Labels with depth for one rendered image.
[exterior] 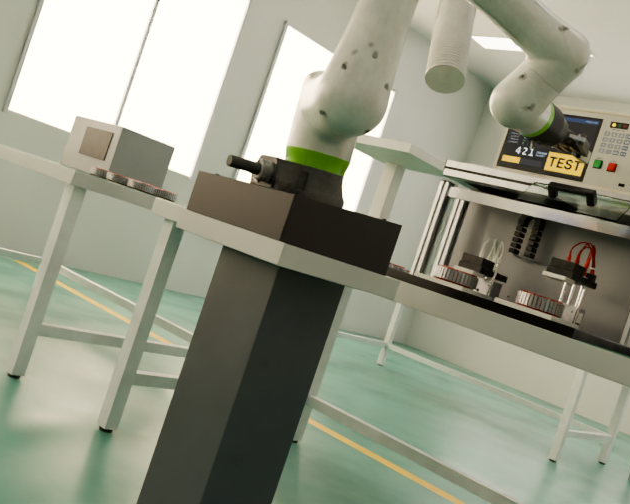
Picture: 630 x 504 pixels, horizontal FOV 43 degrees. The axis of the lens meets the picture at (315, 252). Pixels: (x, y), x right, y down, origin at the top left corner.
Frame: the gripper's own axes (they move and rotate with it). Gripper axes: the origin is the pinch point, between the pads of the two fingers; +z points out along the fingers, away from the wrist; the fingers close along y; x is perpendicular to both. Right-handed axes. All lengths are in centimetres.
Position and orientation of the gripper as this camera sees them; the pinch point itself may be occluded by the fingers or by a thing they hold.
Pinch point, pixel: (581, 153)
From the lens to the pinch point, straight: 205.8
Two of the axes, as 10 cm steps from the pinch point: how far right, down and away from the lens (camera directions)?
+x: 3.2, -9.5, 0.0
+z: 6.4, 2.2, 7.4
